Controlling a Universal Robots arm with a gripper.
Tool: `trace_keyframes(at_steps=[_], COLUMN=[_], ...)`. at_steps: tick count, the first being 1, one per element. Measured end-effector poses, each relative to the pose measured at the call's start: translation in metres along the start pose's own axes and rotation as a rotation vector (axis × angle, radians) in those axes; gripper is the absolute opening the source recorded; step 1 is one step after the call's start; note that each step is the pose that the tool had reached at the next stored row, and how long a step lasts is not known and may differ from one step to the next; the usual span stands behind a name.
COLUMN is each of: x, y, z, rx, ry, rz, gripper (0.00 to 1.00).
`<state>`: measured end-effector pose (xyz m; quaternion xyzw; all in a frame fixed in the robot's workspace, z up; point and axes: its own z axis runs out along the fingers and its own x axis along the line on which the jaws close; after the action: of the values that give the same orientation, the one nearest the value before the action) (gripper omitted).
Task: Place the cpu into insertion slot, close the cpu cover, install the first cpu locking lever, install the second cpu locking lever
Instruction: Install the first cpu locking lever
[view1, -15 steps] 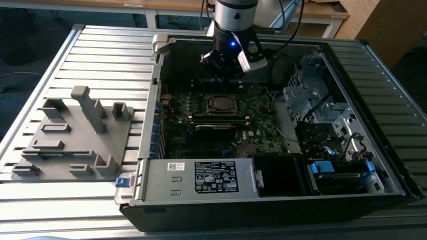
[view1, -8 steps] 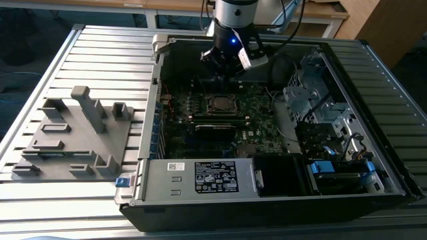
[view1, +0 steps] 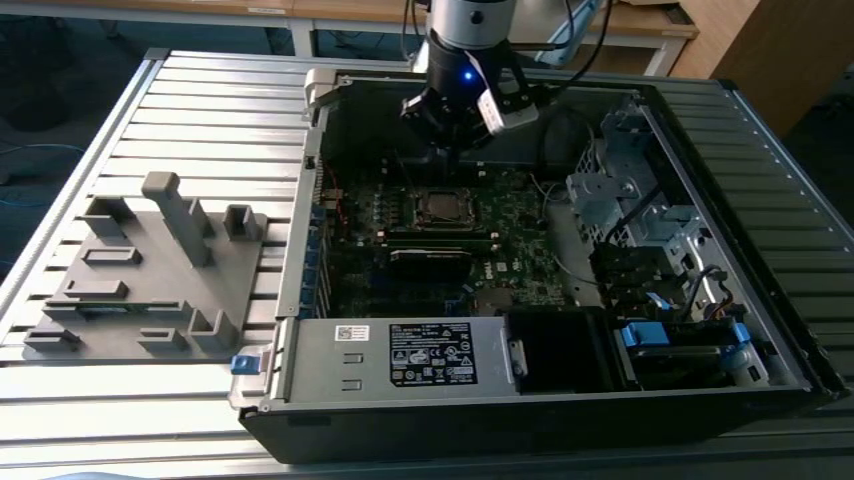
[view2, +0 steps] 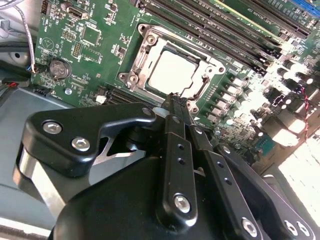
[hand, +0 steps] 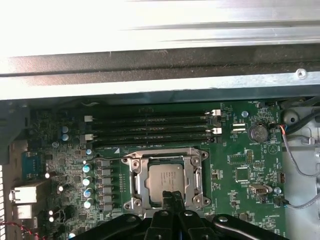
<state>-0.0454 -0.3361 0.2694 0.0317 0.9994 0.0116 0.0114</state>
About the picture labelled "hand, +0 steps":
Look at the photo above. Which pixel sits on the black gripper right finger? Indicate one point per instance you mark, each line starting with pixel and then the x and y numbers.
pixel 192 227

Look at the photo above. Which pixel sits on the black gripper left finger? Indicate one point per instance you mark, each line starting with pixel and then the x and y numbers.
pixel 160 227

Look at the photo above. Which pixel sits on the CPU with silver top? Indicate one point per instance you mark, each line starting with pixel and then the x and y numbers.
pixel 162 180

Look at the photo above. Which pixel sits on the metal socket cover frame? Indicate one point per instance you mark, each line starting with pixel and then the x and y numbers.
pixel 191 165

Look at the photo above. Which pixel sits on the metal socket locking lever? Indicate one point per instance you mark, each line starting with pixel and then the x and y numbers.
pixel 110 158

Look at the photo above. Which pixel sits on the CPU socket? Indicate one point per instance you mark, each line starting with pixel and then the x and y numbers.
pixel 130 203

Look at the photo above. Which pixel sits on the black-clip RAM slot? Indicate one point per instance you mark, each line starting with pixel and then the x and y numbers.
pixel 150 143
pixel 150 125

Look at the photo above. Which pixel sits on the green motherboard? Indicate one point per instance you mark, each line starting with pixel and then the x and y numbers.
pixel 225 162

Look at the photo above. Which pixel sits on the silver D-shaped connector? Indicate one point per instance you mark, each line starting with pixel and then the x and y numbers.
pixel 260 190

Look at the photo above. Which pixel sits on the silver metal drive cage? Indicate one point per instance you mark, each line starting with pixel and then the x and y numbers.
pixel 302 205

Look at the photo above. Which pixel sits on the silver coin battery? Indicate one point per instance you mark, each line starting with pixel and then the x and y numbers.
pixel 258 133

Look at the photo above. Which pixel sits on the silver rear port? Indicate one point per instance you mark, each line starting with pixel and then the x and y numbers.
pixel 25 194

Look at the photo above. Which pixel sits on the blue rear port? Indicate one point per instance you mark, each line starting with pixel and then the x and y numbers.
pixel 33 166

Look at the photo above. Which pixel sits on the black open PC case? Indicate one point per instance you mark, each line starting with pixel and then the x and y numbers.
pixel 175 65

